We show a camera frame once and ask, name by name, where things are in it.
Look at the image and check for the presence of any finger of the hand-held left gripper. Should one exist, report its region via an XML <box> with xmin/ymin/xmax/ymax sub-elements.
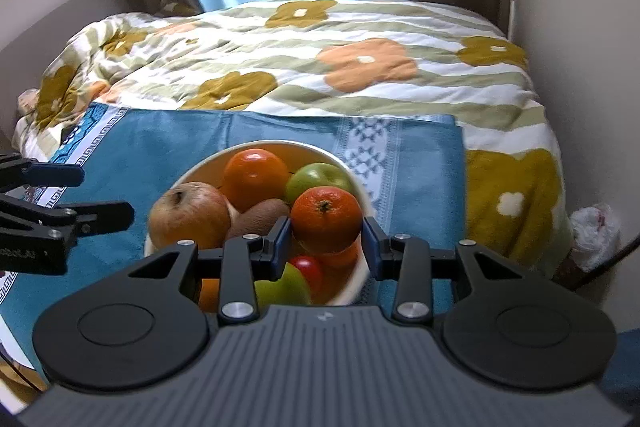
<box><xmin>0</xmin><ymin>196</ymin><xmax>135</xmax><ymax>241</ymax></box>
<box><xmin>0</xmin><ymin>153</ymin><xmax>85</xmax><ymax>192</ymax></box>

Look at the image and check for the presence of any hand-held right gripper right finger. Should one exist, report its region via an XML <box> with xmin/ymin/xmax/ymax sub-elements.
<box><xmin>362</xmin><ymin>216</ymin><xmax>541</xmax><ymax>325</ymax></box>

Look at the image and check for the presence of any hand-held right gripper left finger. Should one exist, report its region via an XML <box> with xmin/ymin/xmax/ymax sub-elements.
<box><xmin>127</xmin><ymin>216</ymin><xmax>292</xmax><ymax>325</ymax></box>

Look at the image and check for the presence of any mandarin orange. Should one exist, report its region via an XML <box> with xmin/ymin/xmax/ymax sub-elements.
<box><xmin>312</xmin><ymin>239</ymin><xmax>361</xmax><ymax>270</ymax></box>
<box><xmin>290</xmin><ymin>186</ymin><xmax>363</xmax><ymax>255</ymax></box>

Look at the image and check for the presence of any red tomato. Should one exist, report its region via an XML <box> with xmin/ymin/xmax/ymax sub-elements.
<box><xmin>289</xmin><ymin>255</ymin><xmax>324</xmax><ymax>303</ymax></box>

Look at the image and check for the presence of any white and yellow oval bowl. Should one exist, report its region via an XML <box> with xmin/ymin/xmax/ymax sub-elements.
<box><xmin>144</xmin><ymin>140</ymin><xmax>375</xmax><ymax>307</ymax></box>

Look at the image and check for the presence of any brown kiwi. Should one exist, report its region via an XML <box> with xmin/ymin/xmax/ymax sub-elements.
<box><xmin>225</xmin><ymin>199</ymin><xmax>292</xmax><ymax>244</ymax></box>

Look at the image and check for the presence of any large orange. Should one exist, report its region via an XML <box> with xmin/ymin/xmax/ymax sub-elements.
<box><xmin>221</xmin><ymin>148</ymin><xmax>291</xmax><ymax>214</ymax></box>

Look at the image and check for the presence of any large green apple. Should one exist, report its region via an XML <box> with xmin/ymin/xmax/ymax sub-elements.
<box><xmin>285</xmin><ymin>162</ymin><xmax>357</xmax><ymax>205</ymax></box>

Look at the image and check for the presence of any red-yellow apple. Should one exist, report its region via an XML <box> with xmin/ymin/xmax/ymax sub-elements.
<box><xmin>148</xmin><ymin>182</ymin><xmax>233</xmax><ymax>250</ymax></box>

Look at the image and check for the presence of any small green apple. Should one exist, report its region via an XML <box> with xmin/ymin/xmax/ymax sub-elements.
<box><xmin>254</xmin><ymin>262</ymin><xmax>313</xmax><ymax>308</ymax></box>

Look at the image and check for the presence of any teal patterned cloth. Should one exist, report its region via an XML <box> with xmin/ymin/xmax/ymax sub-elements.
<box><xmin>0</xmin><ymin>102</ymin><xmax>468</xmax><ymax>370</ymax></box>

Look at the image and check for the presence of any floral duvet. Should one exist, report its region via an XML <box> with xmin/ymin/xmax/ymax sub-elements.
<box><xmin>12</xmin><ymin>0</ymin><xmax>573</xmax><ymax>280</ymax></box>

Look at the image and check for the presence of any white plastic bag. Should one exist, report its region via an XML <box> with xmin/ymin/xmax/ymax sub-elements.
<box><xmin>570</xmin><ymin>202</ymin><xmax>623</xmax><ymax>273</ymax></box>

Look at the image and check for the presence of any dark wooden furniture piece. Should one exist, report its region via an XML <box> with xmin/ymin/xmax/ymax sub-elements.
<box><xmin>552</xmin><ymin>237</ymin><xmax>640</xmax><ymax>293</ymax></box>

